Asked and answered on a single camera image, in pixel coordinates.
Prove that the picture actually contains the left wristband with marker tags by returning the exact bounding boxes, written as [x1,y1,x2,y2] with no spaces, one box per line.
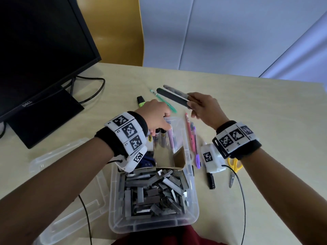
[94,111,149,161]

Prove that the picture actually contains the black left wrist camera cable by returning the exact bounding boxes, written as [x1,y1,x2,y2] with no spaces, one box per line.
[78,195,93,245]

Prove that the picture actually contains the right wristband with marker tags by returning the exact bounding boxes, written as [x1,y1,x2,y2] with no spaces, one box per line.
[212,120,262,160]

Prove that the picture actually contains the black nail file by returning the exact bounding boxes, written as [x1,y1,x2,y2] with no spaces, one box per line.
[156,88,192,109]

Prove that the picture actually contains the person's red clothing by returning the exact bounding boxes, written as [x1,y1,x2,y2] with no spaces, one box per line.
[112,225,228,245]

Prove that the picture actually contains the person's left hand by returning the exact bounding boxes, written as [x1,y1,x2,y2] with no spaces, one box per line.
[141,99,172,137]

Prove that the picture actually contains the brown cardboard divider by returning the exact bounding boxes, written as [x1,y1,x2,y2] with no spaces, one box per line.
[153,146,186,170]

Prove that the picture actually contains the green pen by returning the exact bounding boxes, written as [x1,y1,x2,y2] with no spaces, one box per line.
[150,89,177,113]

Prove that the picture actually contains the dark blue stapler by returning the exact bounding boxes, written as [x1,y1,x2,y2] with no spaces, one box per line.
[137,155,157,168]

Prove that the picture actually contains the purple pen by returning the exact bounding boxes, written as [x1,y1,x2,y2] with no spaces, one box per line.
[192,126,201,169]

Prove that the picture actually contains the person's left forearm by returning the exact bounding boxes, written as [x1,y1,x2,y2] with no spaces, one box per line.
[0,137,115,245]

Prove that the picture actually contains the pink pen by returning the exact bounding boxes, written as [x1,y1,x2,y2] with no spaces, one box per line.
[167,128,176,154]

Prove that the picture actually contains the grey marker pen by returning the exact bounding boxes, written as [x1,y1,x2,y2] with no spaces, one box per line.
[163,85,191,100]

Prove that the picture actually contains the clear plastic bin lid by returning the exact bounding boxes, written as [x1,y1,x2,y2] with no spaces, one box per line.
[29,137,111,245]

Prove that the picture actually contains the person's right hand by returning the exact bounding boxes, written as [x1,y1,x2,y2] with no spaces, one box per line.
[187,92,230,130]

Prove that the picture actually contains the wristband with marker tags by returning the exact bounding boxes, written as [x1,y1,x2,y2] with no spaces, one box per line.
[212,120,262,160]
[94,111,149,161]

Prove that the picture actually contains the black marker pen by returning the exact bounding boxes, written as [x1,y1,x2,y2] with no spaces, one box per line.
[206,173,216,190]

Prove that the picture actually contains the person's right forearm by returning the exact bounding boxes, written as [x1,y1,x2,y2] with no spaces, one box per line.
[240,148,327,245]

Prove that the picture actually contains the black monitor cable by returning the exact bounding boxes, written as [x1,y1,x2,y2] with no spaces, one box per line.
[68,76,106,105]

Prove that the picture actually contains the black computer monitor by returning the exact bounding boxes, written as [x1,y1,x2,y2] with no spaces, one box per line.
[0,0,102,123]

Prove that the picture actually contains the yellow handled scissors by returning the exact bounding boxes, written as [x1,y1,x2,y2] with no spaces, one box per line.
[227,157,243,189]

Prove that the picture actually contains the red pen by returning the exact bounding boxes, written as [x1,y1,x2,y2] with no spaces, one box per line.
[185,112,196,153]

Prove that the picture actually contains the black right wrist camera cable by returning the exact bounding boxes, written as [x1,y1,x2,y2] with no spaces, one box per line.
[221,164,246,245]

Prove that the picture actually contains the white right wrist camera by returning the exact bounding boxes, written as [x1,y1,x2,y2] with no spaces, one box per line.
[200,143,227,174]

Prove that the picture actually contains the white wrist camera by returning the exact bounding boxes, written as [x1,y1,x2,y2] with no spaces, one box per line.
[115,146,148,173]
[200,143,227,174]

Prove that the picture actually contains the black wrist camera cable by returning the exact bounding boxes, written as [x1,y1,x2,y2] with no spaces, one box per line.
[78,195,93,245]
[221,164,246,245]

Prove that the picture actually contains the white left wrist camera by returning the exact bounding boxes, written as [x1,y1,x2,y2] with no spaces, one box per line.
[115,146,148,173]

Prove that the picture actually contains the pile of grey staple strips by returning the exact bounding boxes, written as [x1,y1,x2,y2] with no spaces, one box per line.
[118,168,190,220]

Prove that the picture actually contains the black monitor stand base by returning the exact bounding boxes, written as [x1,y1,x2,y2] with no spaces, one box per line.
[7,87,85,149]

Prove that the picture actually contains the clear plastic storage bin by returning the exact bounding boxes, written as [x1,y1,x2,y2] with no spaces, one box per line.
[108,116,200,234]

